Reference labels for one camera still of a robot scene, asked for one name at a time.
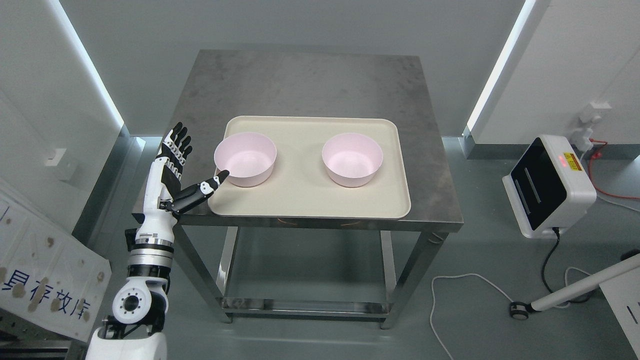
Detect white printed sign board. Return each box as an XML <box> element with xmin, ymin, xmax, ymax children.
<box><xmin>0</xmin><ymin>183</ymin><xmax>112</xmax><ymax>342</ymax></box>

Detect white floor cable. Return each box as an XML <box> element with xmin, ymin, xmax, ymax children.
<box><xmin>430</xmin><ymin>266</ymin><xmax>594</xmax><ymax>360</ymax></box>

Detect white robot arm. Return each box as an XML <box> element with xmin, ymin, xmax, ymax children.
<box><xmin>86</xmin><ymin>224</ymin><xmax>175</xmax><ymax>360</ymax></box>

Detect white black charging device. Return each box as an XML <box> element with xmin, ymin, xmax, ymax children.
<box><xmin>502</xmin><ymin>134</ymin><xmax>597</xmax><ymax>239</ymax></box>

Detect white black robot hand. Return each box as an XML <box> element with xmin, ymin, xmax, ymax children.
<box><xmin>139</xmin><ymin>121</ymin><xmax>230</xmax><ymax>237</ymax></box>

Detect white wall plug adapter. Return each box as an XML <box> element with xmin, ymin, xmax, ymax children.
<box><xmin>569</xmin><ymin>101</ymin><xmax>612</xmax><ymax>153</ymax></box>

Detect pink bowl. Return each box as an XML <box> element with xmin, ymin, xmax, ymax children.
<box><xmin>321</xmin><ymin>132</ymin><xmax>384</xmax><ymax>188</ymax></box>
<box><xmin>214</xmin><ymin>132</ymin><xmax>278</xmax><ymax>188</ymax></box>

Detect white wheeled stand leg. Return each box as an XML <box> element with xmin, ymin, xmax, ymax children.
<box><xmin>509</xmin><ymin>250</ymin><xmax>640</xmax><ymax>321</ymax></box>

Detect white wall socket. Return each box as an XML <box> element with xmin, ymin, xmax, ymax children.
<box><xmin>45</xmin><ymin>148</ymin><xmax>79</xmax><ymax>183</ymax></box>

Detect stainless steel table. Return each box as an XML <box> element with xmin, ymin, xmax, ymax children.
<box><xmin>163</xmin><ymin>49</ymin><xmax>464</xmax><ymax>330</ymax></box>

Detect cream plastic tray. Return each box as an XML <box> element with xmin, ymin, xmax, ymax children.
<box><xmin>208</xmin><ymin>115</ymin><xmax>411</xmax><ymax>220</ymax></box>

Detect red cable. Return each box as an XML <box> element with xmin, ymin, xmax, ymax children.
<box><xmin>587</xmin><ymin>140</ymin><xmax>640</xmax><ymax>202</ymax></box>

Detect black power cable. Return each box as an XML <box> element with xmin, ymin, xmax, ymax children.
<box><xmin>541</xmin><ymin>227</ymin><xmax>591</xmax><ymax>305</ymax></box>

